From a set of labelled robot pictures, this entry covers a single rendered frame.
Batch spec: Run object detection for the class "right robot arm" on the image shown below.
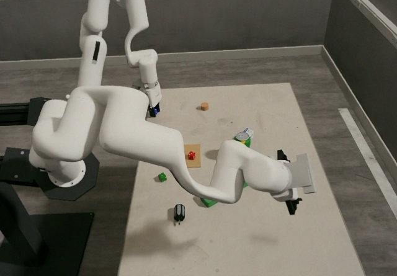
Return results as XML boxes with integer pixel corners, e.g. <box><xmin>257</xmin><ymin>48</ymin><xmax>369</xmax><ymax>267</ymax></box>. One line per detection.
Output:
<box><xmin>29</xmin><ymin>86</ymin><xmax>317</xmax><ymax>204</ymax></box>

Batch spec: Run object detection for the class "tan flat mat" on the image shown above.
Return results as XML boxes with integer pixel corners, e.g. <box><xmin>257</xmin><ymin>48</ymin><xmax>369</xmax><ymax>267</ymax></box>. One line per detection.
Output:
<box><xmin>184</xmin><ymin>144</ymin><xmax>201</xmax><ymax>168</ymax></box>

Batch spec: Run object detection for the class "green rectangular box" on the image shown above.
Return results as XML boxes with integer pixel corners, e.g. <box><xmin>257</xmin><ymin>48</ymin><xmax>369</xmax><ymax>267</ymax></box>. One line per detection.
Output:
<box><xmin>200</xmin><ymin>181</ymin><xmax>248</xmax><ymax>208</ymax></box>

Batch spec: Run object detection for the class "green die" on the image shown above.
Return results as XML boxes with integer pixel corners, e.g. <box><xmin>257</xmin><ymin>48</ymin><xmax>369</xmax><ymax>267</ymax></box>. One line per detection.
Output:
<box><xmin>158</xmin><ymin>173</ymin><xmax>167</xmax><ymax>182</ymax></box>

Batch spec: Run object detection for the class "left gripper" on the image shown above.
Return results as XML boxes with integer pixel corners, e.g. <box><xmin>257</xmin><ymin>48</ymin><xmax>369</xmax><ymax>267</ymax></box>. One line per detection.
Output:
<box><xmin>143</xmin><ymin>83</ymin><xmax>162</xmax><ymax>117</ymax></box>

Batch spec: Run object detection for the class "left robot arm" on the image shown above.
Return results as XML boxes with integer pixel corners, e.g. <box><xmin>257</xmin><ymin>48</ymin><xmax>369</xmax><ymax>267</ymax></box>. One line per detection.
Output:
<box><xmin>78</xmin><ymin>0</ymin><xmax>158</xmax><ymax>90</ymax></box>

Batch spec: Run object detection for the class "tan short cylinder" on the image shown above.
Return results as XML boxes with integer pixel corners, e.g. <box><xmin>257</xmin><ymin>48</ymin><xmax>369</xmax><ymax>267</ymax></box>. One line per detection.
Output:
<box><xmin>201</xmin><ymin>102</ymin><xmax>209</xmax><ymax>111</ymax></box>

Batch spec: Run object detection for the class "red die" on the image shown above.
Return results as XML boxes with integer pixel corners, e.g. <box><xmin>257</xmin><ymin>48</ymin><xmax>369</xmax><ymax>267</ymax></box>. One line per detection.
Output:
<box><xmin>188</xmin><ymin>151</ymin><xmax>195</xmax><ymax>160</ymax></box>

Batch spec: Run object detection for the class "green soda can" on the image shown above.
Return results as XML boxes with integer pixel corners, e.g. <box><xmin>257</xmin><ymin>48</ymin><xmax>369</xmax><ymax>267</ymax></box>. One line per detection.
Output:
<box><xmin>234</xmin><ymin>131</ymin><xmax>251</xmax><ymax>148</ymax></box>

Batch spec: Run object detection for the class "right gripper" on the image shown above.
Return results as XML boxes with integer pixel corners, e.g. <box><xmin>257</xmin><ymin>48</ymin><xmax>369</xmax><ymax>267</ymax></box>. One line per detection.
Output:
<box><xmin>270</xmin><ymin>149</ymin><xmax>303</xmax><ymax>215</ymax></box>

